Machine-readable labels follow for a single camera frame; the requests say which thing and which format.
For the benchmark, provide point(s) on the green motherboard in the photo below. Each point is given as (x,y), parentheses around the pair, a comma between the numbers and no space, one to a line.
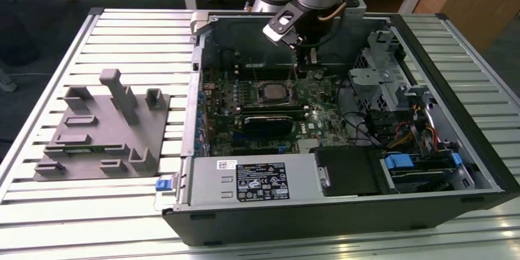
(329,114)

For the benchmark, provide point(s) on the black plastic bracket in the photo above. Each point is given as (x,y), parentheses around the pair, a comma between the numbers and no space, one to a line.
(381,123)

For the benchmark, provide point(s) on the white barcode sticker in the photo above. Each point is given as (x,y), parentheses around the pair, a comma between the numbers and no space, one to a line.
(227,164)

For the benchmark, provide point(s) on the round coin battery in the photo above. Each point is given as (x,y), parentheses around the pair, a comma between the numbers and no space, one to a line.
(319,75)

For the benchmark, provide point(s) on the blue release tab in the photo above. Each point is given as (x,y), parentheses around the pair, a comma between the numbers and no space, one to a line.
(457,159)

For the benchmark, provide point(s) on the silver power supply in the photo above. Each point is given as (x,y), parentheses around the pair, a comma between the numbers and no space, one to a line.
(211,181)

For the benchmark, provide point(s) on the blue expansion slot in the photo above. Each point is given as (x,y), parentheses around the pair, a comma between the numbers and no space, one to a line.
(238,133)

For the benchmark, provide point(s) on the silver finned chipset heatsink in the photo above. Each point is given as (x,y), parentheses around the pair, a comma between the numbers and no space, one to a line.
(309,145)

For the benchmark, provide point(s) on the black graphics card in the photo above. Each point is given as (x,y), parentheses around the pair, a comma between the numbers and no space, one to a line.
(266,126)

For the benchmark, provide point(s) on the blue disk carrier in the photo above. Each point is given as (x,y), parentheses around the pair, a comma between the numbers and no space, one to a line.
(397,162)

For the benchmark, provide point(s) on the black rating label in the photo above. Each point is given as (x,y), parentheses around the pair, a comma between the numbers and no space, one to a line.
(261,182)

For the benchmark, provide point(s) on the pale grey case latch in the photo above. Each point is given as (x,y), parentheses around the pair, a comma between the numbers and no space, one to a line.
(201,22)

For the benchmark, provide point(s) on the blue plastic latch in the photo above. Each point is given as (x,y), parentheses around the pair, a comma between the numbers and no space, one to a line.
(163,184)

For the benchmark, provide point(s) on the silver CPU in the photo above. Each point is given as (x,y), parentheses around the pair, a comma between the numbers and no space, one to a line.
(273,93)

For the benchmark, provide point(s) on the green RAM stick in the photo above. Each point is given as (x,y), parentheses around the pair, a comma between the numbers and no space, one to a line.
(82,150)

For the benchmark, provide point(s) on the silver metal drive cage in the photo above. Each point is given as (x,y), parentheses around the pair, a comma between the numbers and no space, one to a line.
(366,80)

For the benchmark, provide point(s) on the CPU socket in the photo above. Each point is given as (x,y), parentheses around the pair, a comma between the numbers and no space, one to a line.
(261,100)

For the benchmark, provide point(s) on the black open PC case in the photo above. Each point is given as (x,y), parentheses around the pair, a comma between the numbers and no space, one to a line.
(285,223)

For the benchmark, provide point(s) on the grey parts rack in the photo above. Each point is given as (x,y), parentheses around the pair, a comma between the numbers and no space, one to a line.
(118,150)

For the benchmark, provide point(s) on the black plastic shroud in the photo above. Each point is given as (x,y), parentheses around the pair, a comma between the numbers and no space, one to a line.
(350,171)

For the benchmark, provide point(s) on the black RAM slot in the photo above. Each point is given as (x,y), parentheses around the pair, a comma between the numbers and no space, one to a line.
(269,68)
(269,73)
(273,106)
(273,111)
(269,76)

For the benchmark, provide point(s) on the grey chair base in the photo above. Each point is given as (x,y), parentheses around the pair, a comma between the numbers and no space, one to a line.
(7,85)

